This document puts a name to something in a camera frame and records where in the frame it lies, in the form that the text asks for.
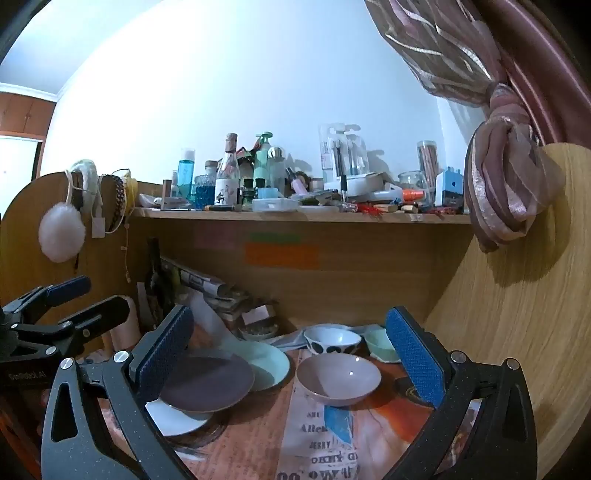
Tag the pink bowl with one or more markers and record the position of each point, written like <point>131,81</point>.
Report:
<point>337,376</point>

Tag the purple plate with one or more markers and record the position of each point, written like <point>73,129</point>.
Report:
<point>207,381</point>

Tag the sheer striped curtain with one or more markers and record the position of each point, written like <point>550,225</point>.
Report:
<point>438,46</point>

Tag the white plate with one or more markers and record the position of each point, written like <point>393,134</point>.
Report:
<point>180,422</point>

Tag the round blue glass bottle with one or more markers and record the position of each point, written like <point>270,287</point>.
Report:
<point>205,191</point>

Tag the tall blue liquid bottle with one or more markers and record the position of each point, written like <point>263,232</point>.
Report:
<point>187,173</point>

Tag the green pump bottle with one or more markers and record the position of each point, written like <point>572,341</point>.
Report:
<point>263,157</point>

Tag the newspaper print tablecloth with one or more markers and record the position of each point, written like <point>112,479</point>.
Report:
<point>258,429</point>

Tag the clear plastic box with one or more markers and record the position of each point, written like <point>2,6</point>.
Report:
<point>274,205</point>

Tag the small bowl of trinkets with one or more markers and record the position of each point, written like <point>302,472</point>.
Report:
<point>258,332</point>

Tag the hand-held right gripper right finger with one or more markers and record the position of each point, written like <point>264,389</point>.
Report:
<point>415,360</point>

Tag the white card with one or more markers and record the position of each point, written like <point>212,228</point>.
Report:
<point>256,314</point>

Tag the pink satin curtain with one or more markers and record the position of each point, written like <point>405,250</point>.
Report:
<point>545,69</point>

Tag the green sticky note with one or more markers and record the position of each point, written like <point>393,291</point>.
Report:
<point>274,237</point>

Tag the white cardboard box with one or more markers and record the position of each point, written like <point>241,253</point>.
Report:
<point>364,182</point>

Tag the clear blister pack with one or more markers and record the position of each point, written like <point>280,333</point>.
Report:
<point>341,152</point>

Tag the light green bowl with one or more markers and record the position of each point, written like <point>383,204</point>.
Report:
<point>381,344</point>

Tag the white fluffy earmuffs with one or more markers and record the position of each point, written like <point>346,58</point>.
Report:
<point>60,233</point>

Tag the braided patterned headband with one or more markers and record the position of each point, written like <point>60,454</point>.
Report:
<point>117,198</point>

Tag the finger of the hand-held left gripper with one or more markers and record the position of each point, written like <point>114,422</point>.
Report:
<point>101,314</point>
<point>69,288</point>

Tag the clear labelled glass bottle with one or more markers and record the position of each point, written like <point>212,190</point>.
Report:
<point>227,177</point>

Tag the dark wine bottle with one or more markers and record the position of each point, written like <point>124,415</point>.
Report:
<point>154,286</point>

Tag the wooden wardrobe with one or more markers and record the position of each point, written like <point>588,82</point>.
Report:
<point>23,115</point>

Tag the white bowl with black dots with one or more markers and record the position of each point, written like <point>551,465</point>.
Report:
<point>330,339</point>

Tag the wooden desk hutch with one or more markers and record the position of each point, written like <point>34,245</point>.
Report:
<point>369,277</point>

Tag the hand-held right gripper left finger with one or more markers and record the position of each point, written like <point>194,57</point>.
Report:
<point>171,355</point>

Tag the pink sticky note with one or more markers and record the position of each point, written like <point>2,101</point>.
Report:
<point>217,240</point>

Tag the clear tube of pencils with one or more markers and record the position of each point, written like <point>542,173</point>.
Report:
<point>427,161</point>

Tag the glass jar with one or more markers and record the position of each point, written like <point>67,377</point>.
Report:
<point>413,182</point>

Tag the small blue box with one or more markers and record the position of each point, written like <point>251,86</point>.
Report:
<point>268,193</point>

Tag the clear bottle with silver cap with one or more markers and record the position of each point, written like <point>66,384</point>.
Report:
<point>276,168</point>

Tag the blue and white pencil sharpener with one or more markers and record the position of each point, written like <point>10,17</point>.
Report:
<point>449,189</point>

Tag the stack of newspapers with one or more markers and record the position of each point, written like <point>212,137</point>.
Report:
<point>203,286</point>

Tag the light green plate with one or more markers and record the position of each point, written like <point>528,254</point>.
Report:
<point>270,364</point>

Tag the grey paper sheet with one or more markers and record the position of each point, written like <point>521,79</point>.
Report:
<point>212,318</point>

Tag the yellow headband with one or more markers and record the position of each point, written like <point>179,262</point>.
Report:
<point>131,184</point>

